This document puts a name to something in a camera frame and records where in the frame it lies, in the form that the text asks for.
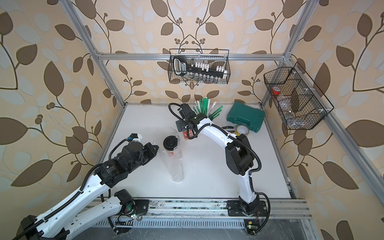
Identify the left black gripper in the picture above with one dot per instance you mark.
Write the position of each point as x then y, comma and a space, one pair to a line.
151, 153

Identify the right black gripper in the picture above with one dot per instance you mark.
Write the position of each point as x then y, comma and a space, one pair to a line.
181, 124

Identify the red paper cup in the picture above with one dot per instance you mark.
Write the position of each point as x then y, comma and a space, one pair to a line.
186, 133
170, 145

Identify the clear plastic carrier bag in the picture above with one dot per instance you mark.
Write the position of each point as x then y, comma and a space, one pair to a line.
174, 164

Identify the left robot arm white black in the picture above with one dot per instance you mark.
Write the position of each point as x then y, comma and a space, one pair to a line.
69, 217

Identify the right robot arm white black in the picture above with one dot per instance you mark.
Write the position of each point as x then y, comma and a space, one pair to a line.
241, 160

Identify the green white wrapped straws bundle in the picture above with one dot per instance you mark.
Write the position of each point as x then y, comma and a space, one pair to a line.
208, 108

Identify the orange black pliers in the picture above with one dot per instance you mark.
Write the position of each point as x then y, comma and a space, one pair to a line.
230, 129

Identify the black socket wrench set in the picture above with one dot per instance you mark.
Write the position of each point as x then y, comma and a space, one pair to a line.
184, 66

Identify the yellow tape roll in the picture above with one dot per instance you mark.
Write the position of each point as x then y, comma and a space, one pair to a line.
242, 130

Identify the green plastic tool case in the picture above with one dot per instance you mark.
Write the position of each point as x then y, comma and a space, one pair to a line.
241, 114

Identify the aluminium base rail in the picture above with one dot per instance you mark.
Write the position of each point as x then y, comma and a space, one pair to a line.
219, 208

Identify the black wire basket rear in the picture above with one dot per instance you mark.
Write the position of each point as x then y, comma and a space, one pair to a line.
209, 55

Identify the black wire basket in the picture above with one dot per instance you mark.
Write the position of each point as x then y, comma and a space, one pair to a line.
209, 55
302, 103

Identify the black wire basket right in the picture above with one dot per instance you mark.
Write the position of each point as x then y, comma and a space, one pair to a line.
302, 103

